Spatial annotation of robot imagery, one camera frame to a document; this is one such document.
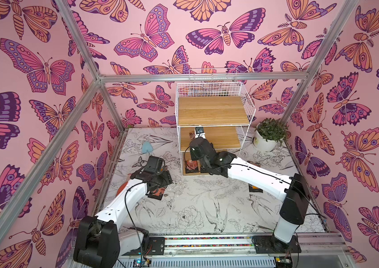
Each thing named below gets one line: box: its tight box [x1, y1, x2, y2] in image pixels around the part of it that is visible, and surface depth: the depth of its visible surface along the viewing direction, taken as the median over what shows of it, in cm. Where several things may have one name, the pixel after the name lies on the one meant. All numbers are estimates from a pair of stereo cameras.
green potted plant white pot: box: [252, 117, 290, 152], surface depth 97 cm
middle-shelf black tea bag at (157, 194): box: [147, 187, 166, 201], surface depth 91 cm
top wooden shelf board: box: [177, 96, 250, 126], surface depth 71 cm
